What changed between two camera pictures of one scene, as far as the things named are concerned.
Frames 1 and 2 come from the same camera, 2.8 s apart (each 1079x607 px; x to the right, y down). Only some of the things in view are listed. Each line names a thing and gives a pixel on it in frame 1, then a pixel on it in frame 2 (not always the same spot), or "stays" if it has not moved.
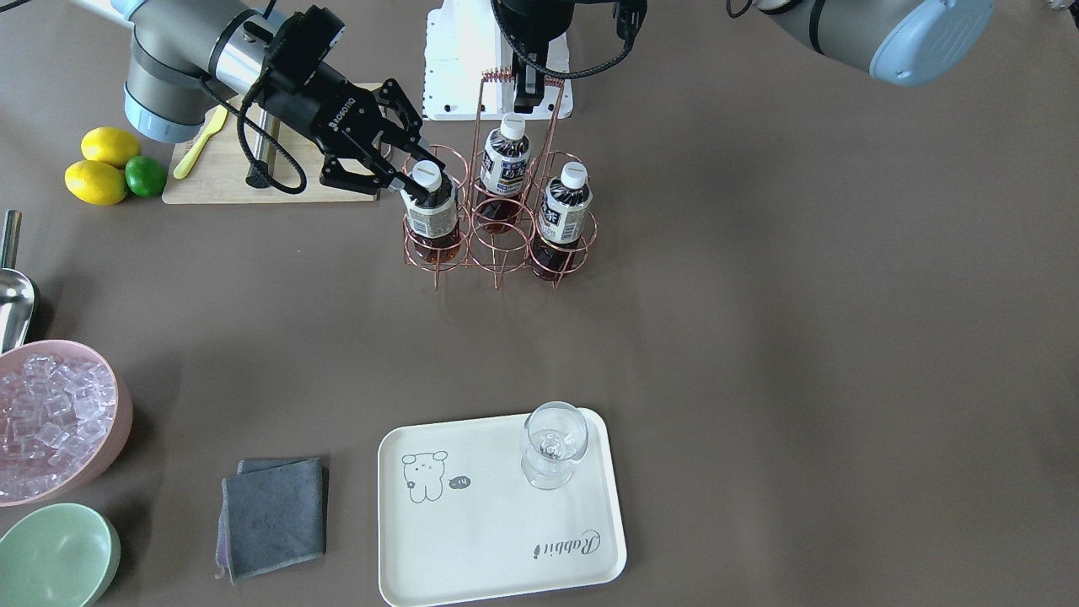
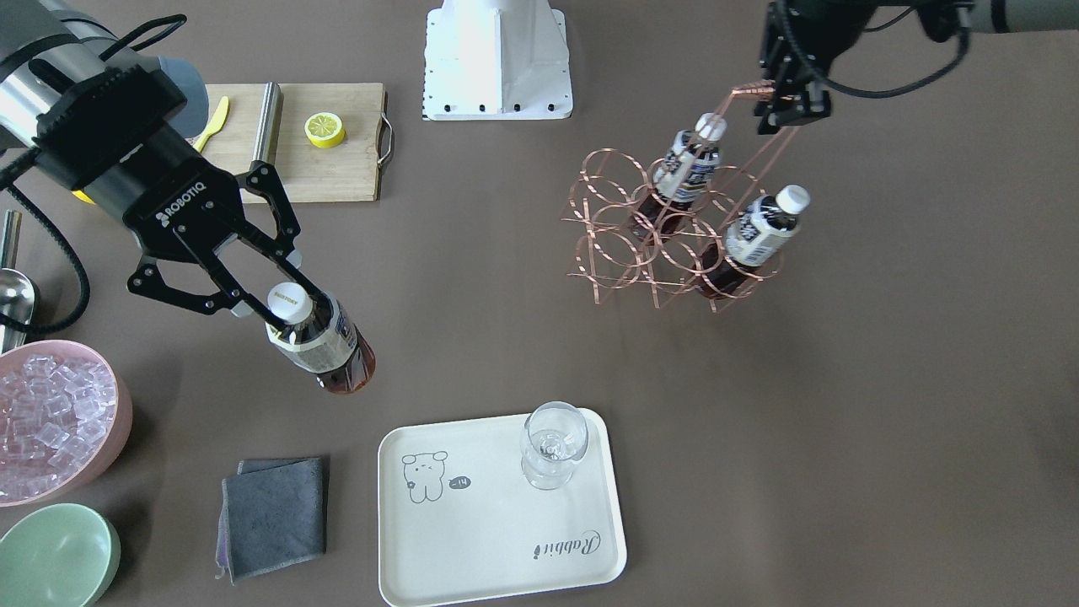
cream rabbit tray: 458,522 stays
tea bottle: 504,175 → 683,177
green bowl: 60,555 stays
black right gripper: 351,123 → 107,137
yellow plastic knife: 217,123 stays
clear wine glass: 553,435 stays
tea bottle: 565,204 → 754,239
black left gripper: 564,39 → 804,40
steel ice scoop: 18,299 stays
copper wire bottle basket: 510,207 → 679,225
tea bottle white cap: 429,174 → 289,303
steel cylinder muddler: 265,152 stays
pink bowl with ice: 65,421 stays
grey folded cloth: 272,517 stays
